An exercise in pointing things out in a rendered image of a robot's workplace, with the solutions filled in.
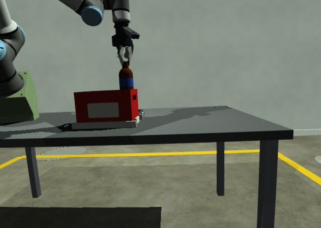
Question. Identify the dark brown bottle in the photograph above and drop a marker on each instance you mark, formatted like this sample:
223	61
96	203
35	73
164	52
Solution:
125	77

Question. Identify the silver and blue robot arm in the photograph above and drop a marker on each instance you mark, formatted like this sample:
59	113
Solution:
12	36

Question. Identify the red crate with dividers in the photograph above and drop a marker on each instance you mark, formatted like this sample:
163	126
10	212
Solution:
107	106

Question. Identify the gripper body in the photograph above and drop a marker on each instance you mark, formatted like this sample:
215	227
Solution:
124	39

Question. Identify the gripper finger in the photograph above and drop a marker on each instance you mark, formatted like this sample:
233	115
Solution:
129	52
120	51

